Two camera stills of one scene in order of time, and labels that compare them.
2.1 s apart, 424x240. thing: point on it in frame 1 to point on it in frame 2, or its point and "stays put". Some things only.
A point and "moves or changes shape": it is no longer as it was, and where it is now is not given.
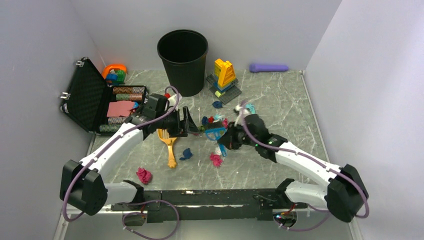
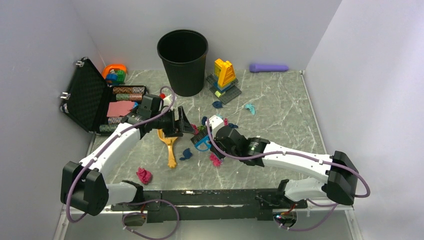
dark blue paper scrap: (187, 153) stays put
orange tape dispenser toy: (114, 74) stays put
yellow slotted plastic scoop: (164, 135) stays put
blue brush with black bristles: (214, 131) moves or changes shape
